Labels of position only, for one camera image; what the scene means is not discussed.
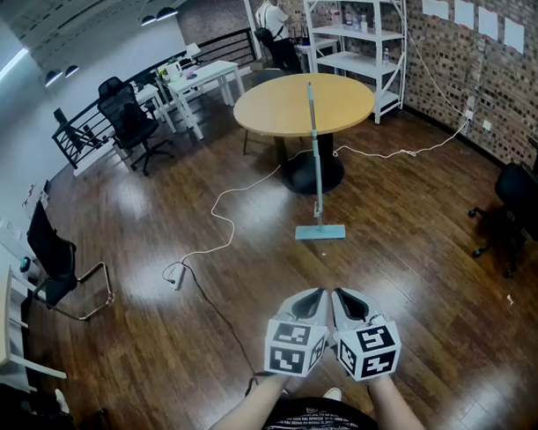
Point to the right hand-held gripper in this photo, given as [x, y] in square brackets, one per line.
[371, 354]

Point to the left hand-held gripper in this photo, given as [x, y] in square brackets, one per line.
[284, 346]

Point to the teal mop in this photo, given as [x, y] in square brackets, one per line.
[317, 164]

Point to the person's left forearm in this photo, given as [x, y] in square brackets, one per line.
[254, 408]

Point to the person's right forearm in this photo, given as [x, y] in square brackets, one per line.
[394, 408]

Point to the person's white shoe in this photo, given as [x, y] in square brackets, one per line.
[332, 393]

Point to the person's black printed shirt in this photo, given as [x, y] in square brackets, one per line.
[311, 422]

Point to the white power strip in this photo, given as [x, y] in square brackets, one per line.
[179, 276]

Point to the black swivel chair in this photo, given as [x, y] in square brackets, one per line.
[515, 192]

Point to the round wooden table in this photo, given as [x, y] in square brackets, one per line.
[274, 103]

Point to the cardboard box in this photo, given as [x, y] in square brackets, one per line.
[258, 65]

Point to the white metal shelf rack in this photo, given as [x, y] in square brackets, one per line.
[356, 61]

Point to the large white desk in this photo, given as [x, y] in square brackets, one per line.
[207, 75]

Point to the clear plastic bottle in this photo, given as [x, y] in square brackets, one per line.
[386, 57]

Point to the white square table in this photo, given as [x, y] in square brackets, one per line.
[320, 44]

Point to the black mesh office chair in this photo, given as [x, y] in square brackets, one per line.
[124, 113]

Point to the small white desk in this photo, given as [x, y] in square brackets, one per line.
[148, 92]

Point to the white planter box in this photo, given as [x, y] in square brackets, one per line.
[171, 71]

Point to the white desk lamp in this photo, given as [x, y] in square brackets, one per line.
[193, 49]

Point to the row of small bottles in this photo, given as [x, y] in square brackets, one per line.
[356, 22]

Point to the black metal railing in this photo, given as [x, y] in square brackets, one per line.
[85, 123]

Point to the white side table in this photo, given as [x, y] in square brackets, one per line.
[2, 325]

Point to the white paper sheet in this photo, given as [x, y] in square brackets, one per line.
[464, 13]
[435, 7]
[488, 22]
[514, 35]

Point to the black pendant lamp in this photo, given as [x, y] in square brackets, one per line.
[71, 70]
[53, 77]
[167, 12]
[148, 20]

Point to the white wall outlet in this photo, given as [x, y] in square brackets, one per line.
[469, 115]
[487, 125]

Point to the black chair with copper frame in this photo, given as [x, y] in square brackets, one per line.
[50, 252]

